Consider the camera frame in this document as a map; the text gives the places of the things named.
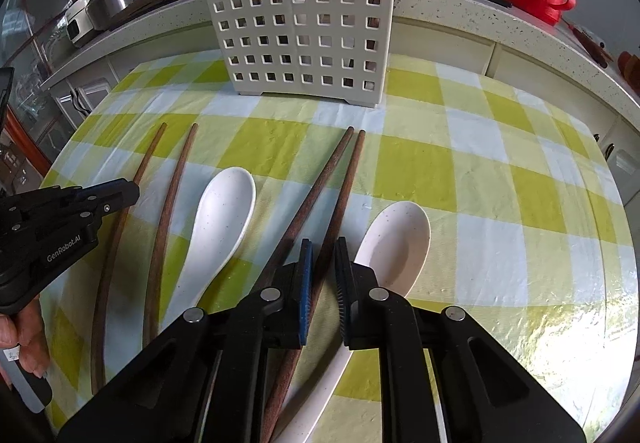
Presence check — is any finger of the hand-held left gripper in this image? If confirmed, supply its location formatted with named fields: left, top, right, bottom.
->
left=0, top=212, right=103, bottom=252
left=0, top=178, right=141, bottom=220

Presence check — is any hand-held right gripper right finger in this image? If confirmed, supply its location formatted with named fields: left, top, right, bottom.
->
left=334, top=237, right=587, bottom=443

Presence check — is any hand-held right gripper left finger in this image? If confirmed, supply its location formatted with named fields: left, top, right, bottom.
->
left=55, top=238, right=316, bottom=443

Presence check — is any white ceramic spoon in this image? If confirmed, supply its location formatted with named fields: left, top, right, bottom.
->
left=277, top=202, right=432, bottom=443
left=172, top=166, right=257, bottom=311

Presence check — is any cream perforated utensil basket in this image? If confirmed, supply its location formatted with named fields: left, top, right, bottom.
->
left=192, top=0, right=401, bottom=109

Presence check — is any person's left hand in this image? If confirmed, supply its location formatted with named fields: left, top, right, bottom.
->
left=0, top=300, right=52, bottom=381

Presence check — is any glass door display cabinet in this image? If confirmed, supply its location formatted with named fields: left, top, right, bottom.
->
left=0, top=18, right=76, bottom=196

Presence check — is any yellow green checked tablecloth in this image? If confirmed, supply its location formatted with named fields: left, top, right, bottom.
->
left=39, top=48, right=630, bottom=443

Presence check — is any white kitchen appliance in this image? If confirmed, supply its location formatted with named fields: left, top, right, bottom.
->
left=65, top=0, right=107, bottom=48

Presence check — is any dark red handled utensil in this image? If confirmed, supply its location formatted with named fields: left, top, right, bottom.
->
left=569, top=20, right=614, bottom=70

